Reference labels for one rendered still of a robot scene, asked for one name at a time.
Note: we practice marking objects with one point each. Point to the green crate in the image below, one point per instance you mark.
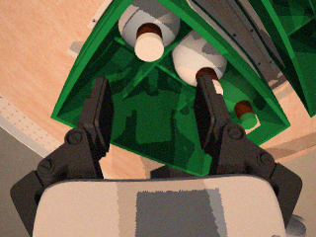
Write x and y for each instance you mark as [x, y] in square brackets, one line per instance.
[156, 119]
[278, 25]

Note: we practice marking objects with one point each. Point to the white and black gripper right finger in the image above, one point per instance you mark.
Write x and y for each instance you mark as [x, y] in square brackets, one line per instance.
[220, 137]

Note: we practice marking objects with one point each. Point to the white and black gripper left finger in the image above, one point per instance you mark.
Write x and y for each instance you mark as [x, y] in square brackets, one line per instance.
[83, 148]

